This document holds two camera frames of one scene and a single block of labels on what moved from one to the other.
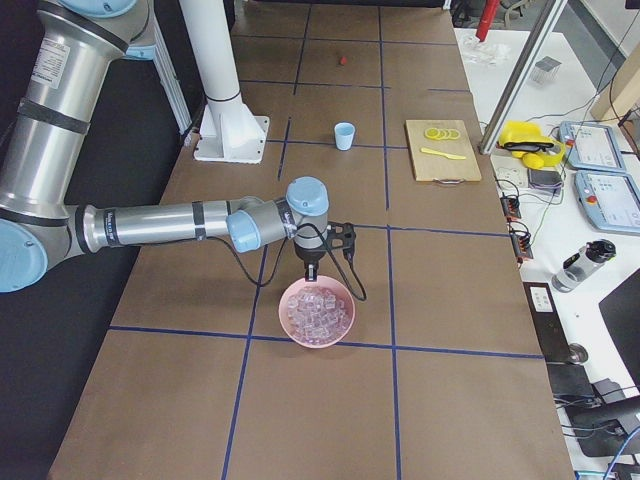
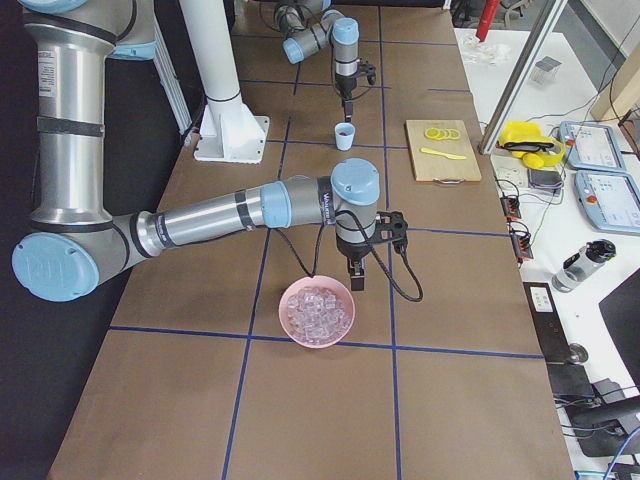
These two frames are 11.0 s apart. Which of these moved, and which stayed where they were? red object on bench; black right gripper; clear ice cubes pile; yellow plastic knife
Moved: black right gripper
Stayed: yellow plastic knife; red object on bench; clear ice cubes pile
